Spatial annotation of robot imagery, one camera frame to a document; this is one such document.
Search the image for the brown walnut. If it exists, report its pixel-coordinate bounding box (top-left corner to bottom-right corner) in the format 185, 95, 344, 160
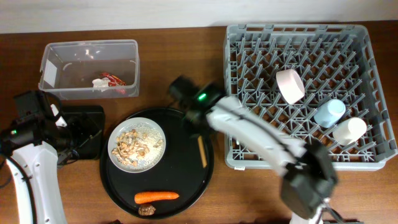
138, 203, 156, 216

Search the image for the wooden chopstick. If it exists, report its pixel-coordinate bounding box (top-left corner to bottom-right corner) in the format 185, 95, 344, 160
197, 136, 208, 168

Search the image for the orange carrot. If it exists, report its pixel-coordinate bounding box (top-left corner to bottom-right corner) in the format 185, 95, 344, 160
134, 191, 179, 204

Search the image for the cream white cup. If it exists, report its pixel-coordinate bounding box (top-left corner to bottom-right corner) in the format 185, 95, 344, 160
332, 117, 367, 146

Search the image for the black rectangular tray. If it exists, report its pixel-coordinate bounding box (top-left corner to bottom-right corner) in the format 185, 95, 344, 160
62, 105, 105, 157

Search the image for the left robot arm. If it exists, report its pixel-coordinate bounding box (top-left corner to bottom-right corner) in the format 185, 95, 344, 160
1, 90, 105, 223

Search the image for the peanut shells and rice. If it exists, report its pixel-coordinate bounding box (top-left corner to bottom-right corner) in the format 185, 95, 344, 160
111, 124, 165, 169

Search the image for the grey dishwasher rack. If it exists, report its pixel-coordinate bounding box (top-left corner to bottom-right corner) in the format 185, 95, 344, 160
224, 24, 397, 171

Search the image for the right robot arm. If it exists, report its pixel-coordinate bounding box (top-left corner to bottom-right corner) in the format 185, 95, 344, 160
169, 76, 343, 223

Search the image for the clear plastic bin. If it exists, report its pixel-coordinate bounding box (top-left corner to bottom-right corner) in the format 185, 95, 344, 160
38, 39, 140, 100

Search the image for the red snack wrapper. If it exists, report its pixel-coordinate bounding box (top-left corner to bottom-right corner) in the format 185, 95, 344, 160
100, 72, 126, 87

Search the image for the blue cup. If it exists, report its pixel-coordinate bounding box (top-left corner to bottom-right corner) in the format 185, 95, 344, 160
314, 99, 346, 128

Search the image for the round black tray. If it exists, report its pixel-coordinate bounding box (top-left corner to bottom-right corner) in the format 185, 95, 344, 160
99, 108, 214, 219

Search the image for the pink bowl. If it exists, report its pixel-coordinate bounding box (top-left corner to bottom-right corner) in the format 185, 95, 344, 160
275, 69, 305, 105

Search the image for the grey plate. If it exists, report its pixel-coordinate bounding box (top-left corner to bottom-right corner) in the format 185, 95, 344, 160
107, 117, 167, 173

